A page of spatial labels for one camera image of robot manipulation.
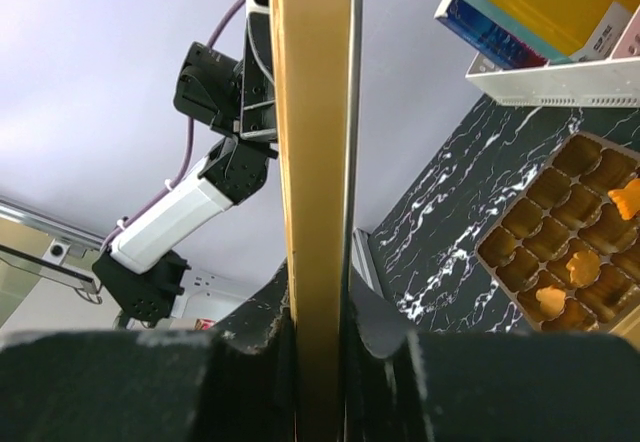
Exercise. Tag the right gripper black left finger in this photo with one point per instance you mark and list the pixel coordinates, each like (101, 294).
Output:
(232, 382)

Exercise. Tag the orange flower cookie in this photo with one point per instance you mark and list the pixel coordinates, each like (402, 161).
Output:
(583, 268)

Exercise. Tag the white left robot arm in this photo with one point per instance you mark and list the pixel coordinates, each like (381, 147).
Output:
(139, 266)

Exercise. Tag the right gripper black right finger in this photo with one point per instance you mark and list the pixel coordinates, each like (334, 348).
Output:
(408, 384)

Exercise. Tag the orange fish cookie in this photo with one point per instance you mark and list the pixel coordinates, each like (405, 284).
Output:
(627, 199)

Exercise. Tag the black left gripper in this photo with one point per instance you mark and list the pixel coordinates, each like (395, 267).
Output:
(232, 97)

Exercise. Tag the white file organizer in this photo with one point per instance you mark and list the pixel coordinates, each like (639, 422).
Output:
(612, 82)

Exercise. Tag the brown compartment cookie box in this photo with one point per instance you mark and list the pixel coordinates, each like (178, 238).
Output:
(566, 209)

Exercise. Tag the silver tin lid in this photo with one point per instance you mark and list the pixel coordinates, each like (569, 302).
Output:
(316, 56)

